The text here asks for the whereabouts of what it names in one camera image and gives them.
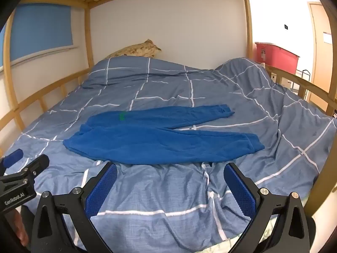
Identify black wire rack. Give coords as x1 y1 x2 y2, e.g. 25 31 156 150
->
290 69 310 99

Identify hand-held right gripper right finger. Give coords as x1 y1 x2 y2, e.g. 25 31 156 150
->
223 163 310 253

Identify blue pants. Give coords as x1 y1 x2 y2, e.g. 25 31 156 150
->
63 104 265 165

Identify blue window blind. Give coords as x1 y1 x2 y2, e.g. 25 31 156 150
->
0 5 74 67

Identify beige door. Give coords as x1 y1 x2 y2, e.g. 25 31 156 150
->
307 2 337 111

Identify wooden bunk bed frame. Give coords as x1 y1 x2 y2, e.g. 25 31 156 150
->
0 0 337 219

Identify blue checked duvet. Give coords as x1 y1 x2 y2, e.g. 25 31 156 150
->
0 56 336 253

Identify beige patterned pillow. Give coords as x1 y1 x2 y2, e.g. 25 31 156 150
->
105 39 162 58

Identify person's left hand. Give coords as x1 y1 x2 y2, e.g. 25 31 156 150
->
14 210 29 247

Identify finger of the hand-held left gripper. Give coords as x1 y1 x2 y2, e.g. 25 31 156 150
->
0 154 50 188
0 149 24 174

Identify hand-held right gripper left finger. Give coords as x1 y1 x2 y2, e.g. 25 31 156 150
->
31 161 118 253

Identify red storage box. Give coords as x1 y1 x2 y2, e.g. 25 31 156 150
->
254 42 301 75

